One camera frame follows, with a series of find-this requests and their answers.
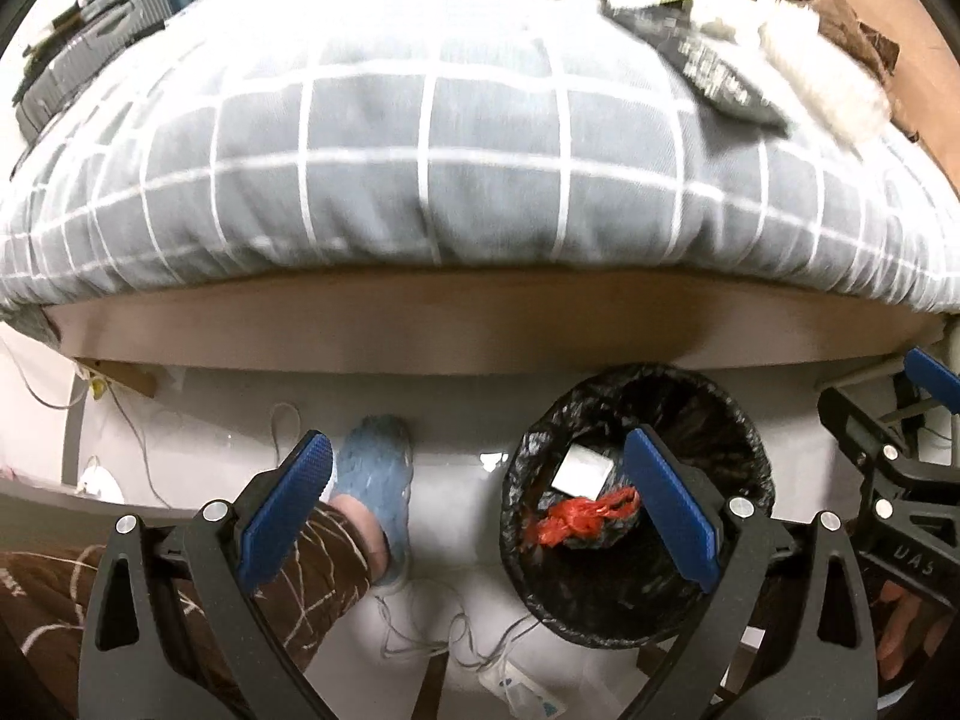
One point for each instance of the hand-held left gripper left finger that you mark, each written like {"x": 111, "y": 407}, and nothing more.
{"x": 289, "y": 510}

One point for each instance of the person's leg in brown pants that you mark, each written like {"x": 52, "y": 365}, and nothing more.
{"x": 330, "y": 555}

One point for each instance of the cream paper cup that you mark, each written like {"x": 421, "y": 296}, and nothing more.
{"x": 817, "y": 82}

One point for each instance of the red plastic bag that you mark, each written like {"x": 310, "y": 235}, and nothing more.
{"x": 577, "y": 521}

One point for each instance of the brown printed carton box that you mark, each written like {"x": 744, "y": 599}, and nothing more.
{"x": 709, "y": 67}

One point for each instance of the trash bin with black bag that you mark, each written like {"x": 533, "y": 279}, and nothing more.
{"x": 570, "y": 420}

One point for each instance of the white power strip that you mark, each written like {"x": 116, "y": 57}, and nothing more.
{"x": 521, "y": 690}

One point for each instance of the brown fleece garment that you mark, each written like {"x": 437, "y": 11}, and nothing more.
{"x": 832, "y": 4}

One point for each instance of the wooden headboard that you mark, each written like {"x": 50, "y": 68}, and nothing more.
{"x": 907, "y": 30}

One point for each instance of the wooden bed frame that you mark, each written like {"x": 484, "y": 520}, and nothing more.
{"x": 487, "y": 330}

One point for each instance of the person's right hand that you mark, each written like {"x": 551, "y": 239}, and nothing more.
{"x": 904, "y": 630}

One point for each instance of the blue slipper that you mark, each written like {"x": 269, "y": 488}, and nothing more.
{"x": 375, "y": 472}

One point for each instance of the white paper piece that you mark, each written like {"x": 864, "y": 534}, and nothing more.
{"x": 581, "y": 472}

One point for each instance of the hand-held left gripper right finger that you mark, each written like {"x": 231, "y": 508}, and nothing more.
{"x": 671, "y": 510}

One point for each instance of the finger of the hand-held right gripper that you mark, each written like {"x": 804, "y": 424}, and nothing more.
{"x": 859, "y": 427}
{"x": 934, "y": 382}

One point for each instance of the grey ribbed suitcase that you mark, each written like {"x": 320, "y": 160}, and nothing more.
{"x": 82, "y": 52}

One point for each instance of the grey checked bed sheet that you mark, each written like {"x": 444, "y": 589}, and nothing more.
{"x": 450, "y": 150}

